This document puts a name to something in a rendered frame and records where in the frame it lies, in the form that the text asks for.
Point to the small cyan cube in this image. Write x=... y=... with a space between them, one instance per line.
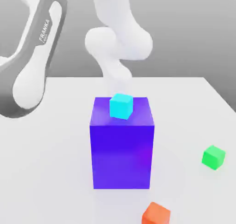
x=120 y=106

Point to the large blue box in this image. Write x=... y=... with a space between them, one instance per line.
x=121 y=153

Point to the small orange cube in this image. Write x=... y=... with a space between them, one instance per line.
x=156 y=214

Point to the small green cube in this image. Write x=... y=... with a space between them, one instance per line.
x=213 y=157

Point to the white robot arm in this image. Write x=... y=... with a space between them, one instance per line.
x=119 y=41

